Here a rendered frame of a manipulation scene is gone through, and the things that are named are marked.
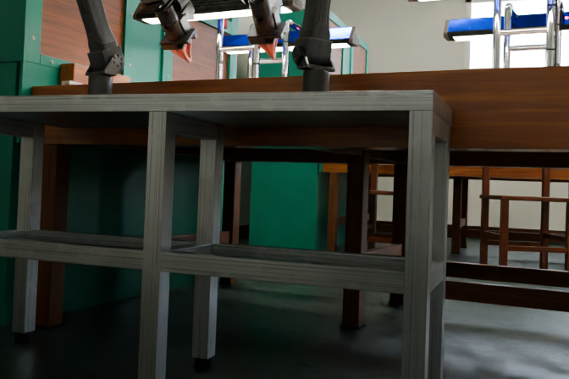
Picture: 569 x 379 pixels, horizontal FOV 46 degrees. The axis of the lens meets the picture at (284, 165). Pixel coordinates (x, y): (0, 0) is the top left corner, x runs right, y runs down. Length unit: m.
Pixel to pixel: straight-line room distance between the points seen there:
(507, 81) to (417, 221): 0.47
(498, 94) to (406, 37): 5.71
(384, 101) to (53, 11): 1.41
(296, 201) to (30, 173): 3.13
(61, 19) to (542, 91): 1.59
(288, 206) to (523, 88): 3.50
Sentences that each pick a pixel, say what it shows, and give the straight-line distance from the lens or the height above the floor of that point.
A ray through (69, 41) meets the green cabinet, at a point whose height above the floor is 0.95.
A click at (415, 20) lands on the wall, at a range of 7.32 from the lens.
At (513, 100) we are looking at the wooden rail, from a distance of 1.61.
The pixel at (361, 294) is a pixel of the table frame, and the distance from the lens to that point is 2.32.
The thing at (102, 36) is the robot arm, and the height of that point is 0.85.
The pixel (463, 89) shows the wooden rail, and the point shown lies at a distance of 1.63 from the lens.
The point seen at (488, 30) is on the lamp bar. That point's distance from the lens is 2.53.
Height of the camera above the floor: 0.48
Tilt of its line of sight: 2 degrees up
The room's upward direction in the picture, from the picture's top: 2 degrees clockwise
